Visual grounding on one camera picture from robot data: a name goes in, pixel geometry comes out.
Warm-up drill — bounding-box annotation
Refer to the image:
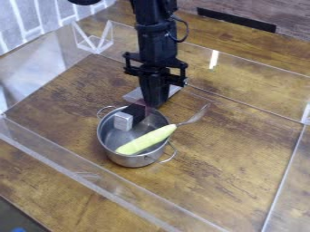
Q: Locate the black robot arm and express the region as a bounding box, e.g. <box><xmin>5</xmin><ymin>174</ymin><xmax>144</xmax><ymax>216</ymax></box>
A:
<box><xmin>123</xmin><ymin>0</ymin><xmax>187</xmax><ymax>108</ymax></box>

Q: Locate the silver metal pot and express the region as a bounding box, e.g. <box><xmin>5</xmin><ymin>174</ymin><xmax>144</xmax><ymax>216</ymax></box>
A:
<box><xmin>96</xmin><ymin>104</ymin><xmax>176</xmax><ymax>168</ymax></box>

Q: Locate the black strip on wall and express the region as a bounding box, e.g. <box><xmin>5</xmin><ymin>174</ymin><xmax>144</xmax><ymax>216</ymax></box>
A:
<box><xmin>196</xmin><ymin>7</ymin><xmax>276</xmax><ymax>33</ymax></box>

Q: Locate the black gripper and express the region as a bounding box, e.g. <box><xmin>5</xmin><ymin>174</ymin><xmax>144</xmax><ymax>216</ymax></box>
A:
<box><xmin>123</xmin><ymin>23</ymin><xmax>187</xmax><ymax>108</ymax></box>

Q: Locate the clear acrylic enclosure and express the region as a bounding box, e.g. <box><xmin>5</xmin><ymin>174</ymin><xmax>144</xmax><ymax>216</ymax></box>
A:
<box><xmin>0</xmin><ymin>21</ymin><xmax>310</xmax><ymax>232</ymax></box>

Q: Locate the clear acrylic corner bracket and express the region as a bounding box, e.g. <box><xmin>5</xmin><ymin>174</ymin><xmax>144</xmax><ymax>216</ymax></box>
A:
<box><xmin>70</xmin><ymin>22</ymin><xmax>113</xmax><ymax>54</ymax></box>

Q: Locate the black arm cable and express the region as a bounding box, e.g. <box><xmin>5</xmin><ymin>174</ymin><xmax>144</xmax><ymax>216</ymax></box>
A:
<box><xmin>165</xmin><ymin>14</ymin><xmax>189</xmax><ymax>44</ymax></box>

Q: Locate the silver block with dark bands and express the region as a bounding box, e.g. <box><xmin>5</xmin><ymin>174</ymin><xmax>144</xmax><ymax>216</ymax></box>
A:
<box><xmin>112</xmin><ymin>83</ymin><xmax>184</xmax><ymax>132</ymax></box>

